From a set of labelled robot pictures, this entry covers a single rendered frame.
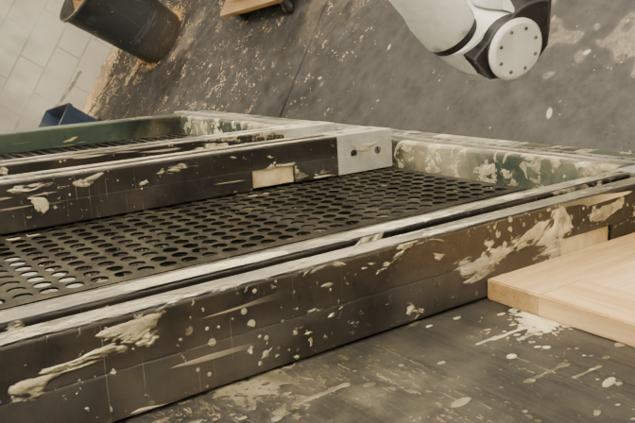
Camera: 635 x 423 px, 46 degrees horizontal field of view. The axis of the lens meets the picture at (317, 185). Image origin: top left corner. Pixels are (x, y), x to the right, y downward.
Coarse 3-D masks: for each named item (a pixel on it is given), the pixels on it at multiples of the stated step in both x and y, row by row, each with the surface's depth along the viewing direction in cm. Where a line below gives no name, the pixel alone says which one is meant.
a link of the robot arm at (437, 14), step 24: (408, 0) 85; (432, 0) 86; (456, 0) 88; (408, 24) 90; (432, 24) 87; (456, 24) 88; (480, 24) 91; (432, 48) 91; (456, 48) 90; (480, 48) 89; (480, 72) 92
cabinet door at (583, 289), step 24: (624, 240) 76; (552, 264) 69; (576, 264) 69; (600, 264) 68; (624, 264) 68; (504, 288) 65; (528, 288) 63; (552, 288) 63; (576, 288) 63; (600, 288) 62; (624, 288) 63; (528, 312) 63; (552, 312) 61; (576, 312) 59; (600, 312) 57; (624, 312) 57; (624, 336) 55
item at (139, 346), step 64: (576, 192) 75; (256, 256) 58; (320, 256) 57; (384, 256) 59; (448, 256) 63; (512, 256) 68; (0, 320) 46; (64, 320) 46; (128, 320) 47; (192, 320) 50; (256, 320) 52; (320, 320) 56; (384, 320) 60; (0, 384) 43; (64, 384) 45; (128, 384) 47; (192, 384) 50
